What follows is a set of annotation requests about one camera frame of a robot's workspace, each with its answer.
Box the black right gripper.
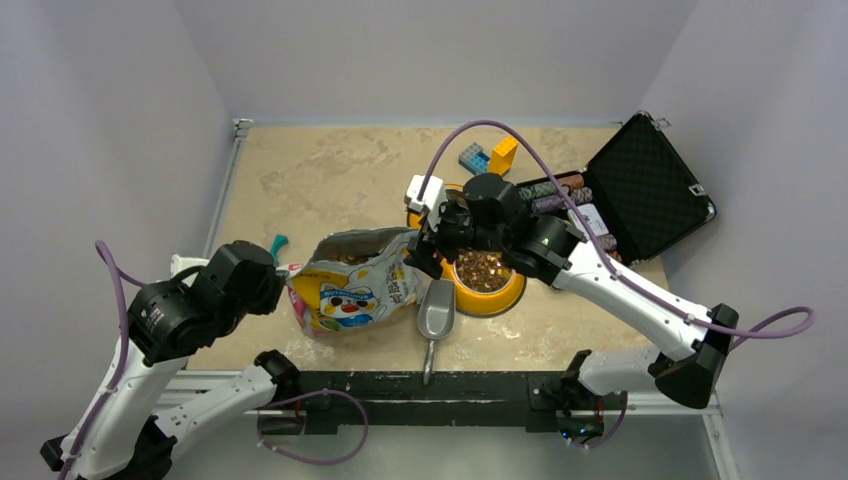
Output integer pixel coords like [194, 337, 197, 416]
[404, 198, 506, 280]

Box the pet food bag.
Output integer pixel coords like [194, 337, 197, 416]
[283, 227, 428, 338]

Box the silver metal food scoop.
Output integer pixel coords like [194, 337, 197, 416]
[416, 279, 456, 386]

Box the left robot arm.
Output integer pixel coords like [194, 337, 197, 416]
[40, 241, 300, 479]

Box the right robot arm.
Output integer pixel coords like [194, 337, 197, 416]
[404, 173, 739, 409]

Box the yellow double pet bowl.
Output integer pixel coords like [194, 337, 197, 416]
[404, 175, 527, 318]

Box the teal curved block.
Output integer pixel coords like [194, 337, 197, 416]
[269, 234, 289, 259]

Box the toy brick stack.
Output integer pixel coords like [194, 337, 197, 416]
[458, 137, 519, 176]

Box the white playing card box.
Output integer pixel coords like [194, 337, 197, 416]
[579, 203, 609, 237]

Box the black poker chip case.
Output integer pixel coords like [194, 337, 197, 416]
[555, 110, 717, 266]

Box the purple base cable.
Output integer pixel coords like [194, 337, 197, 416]
[256, 386, 369, 465]

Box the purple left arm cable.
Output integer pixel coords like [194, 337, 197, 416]
[56, 239, 147, 480]

